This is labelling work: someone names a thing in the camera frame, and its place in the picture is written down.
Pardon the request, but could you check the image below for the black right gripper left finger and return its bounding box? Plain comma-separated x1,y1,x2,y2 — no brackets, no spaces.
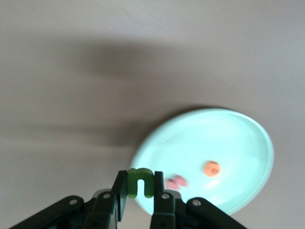
9,170,128,229

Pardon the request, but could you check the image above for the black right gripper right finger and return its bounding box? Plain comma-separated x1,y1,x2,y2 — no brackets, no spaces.
150,171,248,229

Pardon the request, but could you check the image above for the green foam letter u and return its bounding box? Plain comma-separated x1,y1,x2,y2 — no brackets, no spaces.
127,167,155,199

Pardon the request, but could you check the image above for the pink foam letter m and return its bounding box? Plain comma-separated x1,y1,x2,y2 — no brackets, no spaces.
166,176,190,190

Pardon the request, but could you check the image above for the orange foam letter e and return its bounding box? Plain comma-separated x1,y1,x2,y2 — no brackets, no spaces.
204,160,224,178

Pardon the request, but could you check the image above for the pale green round plate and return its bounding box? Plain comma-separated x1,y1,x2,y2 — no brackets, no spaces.
130,108,275,215

